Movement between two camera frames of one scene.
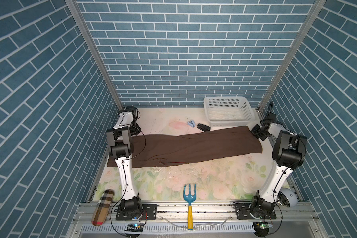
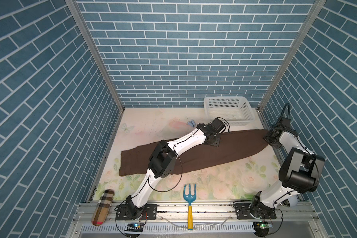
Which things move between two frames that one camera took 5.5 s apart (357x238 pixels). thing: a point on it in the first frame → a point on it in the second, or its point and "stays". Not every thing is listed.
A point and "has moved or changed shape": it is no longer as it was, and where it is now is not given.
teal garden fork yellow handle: [190, 198] stays
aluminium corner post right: [317, 6] stays
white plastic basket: [225, 113] stays
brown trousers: [177, 146] has moved or changed shape
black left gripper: [137, 129] → [216, 143]
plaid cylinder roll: [102, 207] stays
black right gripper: [254, 132] → [266, 137]
